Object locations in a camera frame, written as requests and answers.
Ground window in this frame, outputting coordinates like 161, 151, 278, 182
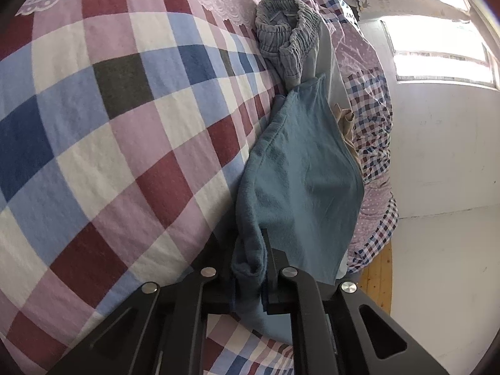
357, 0, 497, 90

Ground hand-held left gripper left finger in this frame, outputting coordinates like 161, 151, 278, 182
46, 242, 239, 375

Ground white printed curtain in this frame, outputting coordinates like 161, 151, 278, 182
352, 0, 469, 18

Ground wooden headboard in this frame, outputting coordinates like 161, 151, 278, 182
357, 238, 393, 315

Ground checked and dotted duvet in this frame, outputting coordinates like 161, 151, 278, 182
258, 0, 399, 276

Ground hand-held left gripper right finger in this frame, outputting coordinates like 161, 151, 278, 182
260, 227, 447, 375

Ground checked bed sheet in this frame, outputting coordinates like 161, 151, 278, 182
0, 0, 298, 375

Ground teal T-shirt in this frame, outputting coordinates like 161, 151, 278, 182
230, 73, 366, 340

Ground light blue pants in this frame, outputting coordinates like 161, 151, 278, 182
256, 0, 350, 282

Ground tan T-shirt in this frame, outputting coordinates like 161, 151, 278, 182
332, 102, 362, 165

